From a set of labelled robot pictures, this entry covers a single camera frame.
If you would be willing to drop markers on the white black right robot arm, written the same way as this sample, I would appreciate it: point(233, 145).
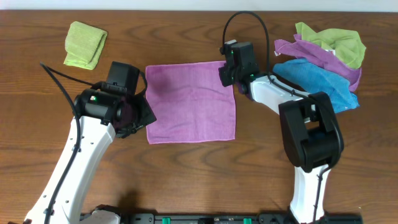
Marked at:
point(311, 137)

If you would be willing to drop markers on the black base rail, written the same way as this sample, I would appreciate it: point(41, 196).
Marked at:
point(110, 214)

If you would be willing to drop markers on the crumpled purple cloth in pile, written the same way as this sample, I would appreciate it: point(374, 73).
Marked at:
point(320, 57)

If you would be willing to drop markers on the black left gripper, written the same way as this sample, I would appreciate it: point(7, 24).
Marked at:
point(144, 112)

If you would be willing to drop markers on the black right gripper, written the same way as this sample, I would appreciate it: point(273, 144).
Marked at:
point(223, 70)

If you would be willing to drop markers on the crumpled green cloth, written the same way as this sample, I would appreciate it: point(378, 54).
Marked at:
point(347, 44)

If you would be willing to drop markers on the purple microfiber cloth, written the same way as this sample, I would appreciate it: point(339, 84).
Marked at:
point(190, 104)

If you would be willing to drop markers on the folded light green cloth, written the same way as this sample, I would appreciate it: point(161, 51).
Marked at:
point(84, 45)

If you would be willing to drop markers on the crumpled blue cloth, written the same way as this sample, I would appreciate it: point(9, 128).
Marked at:
point(314, 79)

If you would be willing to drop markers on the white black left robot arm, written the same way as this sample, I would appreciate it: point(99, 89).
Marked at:
point(100, 117)

